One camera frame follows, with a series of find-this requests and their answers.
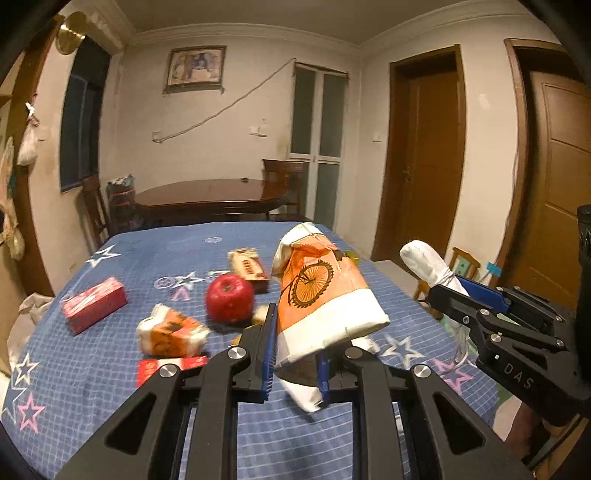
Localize crumpled orange white packet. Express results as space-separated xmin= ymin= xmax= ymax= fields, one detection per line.
xmin=137 ymin=304 xmax=212 ymax=358

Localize brown panelled wooden door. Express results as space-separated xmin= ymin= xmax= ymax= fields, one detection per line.
xmin=496 ymin=39 xmax=591 ymax=315

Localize blue star printed tablecloth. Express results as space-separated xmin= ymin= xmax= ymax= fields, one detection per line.
xmin=0 ymin=222 xmax=509 ymax=480

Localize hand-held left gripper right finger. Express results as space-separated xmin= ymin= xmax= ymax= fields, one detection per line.
xmin=316 ymin=345 xmax=532 ymax=480

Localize dark wooden chair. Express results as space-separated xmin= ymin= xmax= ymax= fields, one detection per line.
xmin=82 ymin=175 xmax=112 ymax=247
xmin=262 ymin=159 xmax=308 ymax=220

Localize orange printed paper bag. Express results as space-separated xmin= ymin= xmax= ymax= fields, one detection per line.
xmin=270 ymin=222 xmax=390 ymax=413

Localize frosted glass door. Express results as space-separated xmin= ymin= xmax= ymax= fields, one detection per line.
xmin=290 ymin=62 xmax=348 ymax=229

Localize hanging white plastic bag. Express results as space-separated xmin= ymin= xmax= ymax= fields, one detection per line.
xmin=17 ymin=104 xmax=40 ymax=165

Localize dark window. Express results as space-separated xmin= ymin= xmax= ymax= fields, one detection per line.
xmin=60 ymin=37 xmax=112 ymax=192

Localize brown wooden door frame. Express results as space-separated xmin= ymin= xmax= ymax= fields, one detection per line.
xmin=0 ymin=14 xmax=65 ymax=296

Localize red box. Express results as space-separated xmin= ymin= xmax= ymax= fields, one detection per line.
xmin=61 ymin=277 xmax=128 ymax=335

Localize framed wall picture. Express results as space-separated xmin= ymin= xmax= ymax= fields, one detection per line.
xmin=165 ymin=45 xmax=227 ymax=90

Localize white roll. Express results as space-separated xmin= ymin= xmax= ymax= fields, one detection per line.
xmin=399 ymin=240 xmax=472 ymax=297

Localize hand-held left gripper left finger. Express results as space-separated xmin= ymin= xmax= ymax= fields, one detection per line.
xmin=55 ymin=302 xmax=279 ymax=480

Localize small wooden child chair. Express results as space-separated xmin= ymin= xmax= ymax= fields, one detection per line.
xmin=416 ymin=247 xmax=481 ymax=315

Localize red apple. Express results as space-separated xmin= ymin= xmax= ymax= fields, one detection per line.
xmin=206 ymin=273 xmax=256 ymax=324

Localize small brown snack packet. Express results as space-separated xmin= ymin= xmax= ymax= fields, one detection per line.
xmin=228 ymin=248 xmax=270 ymax=294

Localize dark wooden dining table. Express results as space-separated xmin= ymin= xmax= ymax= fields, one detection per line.
xmin=134 ymin=179 xmax=291 ymax=227

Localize round gold wall clock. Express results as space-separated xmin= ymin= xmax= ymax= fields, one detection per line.
xmin=56 ymin=12 xmax=88 ymax=54

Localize person's right forearm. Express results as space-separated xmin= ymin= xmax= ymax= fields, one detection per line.
xmin=512 ymin=401 xmax=578 ymax=467

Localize dark waste bin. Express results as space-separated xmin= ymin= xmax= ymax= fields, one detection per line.
xmin=107 ymin=175 xmax=139 ymax=232

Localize hanging pale bags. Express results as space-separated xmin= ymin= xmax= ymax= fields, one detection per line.
xmin=0 ymin=136 xmax=26 ymax=260

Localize wall cable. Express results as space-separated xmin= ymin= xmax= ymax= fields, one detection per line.
xmin=152 ymin=58 xmax=296 ymax=143

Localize flat red packet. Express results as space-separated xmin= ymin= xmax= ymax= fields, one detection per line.
xmin=137 ymin=355 xmax=208 ymax=387

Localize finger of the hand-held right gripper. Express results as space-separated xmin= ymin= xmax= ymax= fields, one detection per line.
xmin=427 ymin=284 xmax=571 ymax=358
xmin=457 ymin=276 xmax=575 ymax=324

